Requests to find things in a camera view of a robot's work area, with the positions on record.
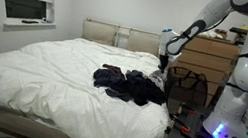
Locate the dark window pane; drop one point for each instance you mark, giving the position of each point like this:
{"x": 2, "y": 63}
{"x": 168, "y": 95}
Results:
{"x": 24, "y": 7}

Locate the white cloth on dresser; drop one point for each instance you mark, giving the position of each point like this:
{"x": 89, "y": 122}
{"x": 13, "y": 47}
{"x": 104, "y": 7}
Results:
{"x": 211, "y": 34}

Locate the small brown box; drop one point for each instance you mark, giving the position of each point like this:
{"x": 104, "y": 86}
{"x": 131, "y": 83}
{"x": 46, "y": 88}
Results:
{"x": 222, "y": 32}

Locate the small white sill object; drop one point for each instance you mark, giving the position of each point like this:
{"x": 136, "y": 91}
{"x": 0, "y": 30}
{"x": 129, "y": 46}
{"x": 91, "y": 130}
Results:
{"x": 47, "y": 20}

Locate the black mesh laundry bag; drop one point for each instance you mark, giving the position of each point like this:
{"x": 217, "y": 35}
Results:
{"x": 184, "y": 89}

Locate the bed with white duvet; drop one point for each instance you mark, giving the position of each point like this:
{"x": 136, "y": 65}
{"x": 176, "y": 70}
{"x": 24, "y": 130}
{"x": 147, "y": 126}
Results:
{"x": 61, "y": 82}

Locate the pile of dark socks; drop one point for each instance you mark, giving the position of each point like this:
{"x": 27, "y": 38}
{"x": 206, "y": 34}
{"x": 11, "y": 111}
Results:
{"x": 131, "y": 87}

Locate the black remote control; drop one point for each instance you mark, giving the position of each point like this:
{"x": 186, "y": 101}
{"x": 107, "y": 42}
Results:
{"x": 30, "y": 22}

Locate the black metal shelf stand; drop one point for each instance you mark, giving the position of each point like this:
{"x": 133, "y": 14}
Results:
{"x": 238, "y": 30}

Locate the beige headboard cushion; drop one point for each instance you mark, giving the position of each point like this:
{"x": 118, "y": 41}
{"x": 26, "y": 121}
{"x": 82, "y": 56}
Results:
{"x": 144, "y": 43}
{"x": 99, "y": 32}

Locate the light wooden dresser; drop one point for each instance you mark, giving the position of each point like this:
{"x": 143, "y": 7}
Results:
{"x": 210, "y": 59}

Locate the wooden headboard frame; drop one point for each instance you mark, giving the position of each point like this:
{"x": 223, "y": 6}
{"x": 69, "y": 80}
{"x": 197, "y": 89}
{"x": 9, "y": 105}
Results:
{"x": 124, "y": 29}

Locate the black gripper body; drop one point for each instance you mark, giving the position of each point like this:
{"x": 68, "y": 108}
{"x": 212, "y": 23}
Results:
{"x": 164, "y": 59}

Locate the dark red sock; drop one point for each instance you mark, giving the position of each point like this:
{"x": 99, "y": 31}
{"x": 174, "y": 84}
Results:
{"x": 112, "y": 67}

